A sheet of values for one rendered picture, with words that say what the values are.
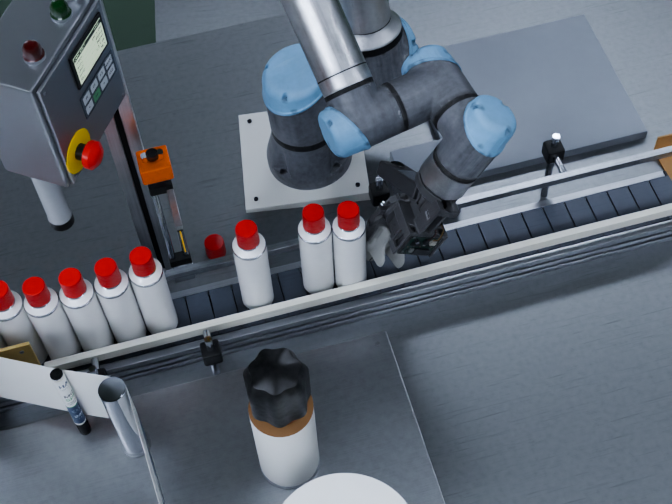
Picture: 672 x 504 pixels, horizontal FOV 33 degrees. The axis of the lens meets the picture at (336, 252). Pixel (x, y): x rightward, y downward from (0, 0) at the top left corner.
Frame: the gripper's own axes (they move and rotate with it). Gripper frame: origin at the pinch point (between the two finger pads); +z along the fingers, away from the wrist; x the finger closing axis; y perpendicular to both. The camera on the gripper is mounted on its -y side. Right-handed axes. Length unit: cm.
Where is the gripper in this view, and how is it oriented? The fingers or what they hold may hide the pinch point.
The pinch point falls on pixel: (371, 251)
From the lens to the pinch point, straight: 182.3
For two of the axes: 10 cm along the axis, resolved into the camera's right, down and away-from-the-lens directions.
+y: 2.6, 8.1, -5.3
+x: 8.5, 0.6, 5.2
